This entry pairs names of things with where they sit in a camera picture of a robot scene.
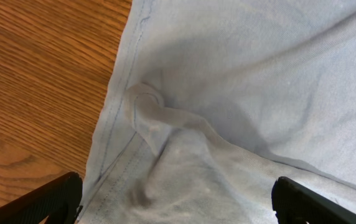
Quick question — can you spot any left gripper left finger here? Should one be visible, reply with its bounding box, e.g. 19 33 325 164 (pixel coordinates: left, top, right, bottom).
0 172 83 224

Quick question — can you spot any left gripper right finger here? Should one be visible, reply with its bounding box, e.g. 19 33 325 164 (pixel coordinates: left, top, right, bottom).
271 176 356 224

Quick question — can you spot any light blue printed t-shirt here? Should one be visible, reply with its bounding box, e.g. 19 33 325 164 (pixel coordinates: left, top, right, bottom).
79 0 356 223

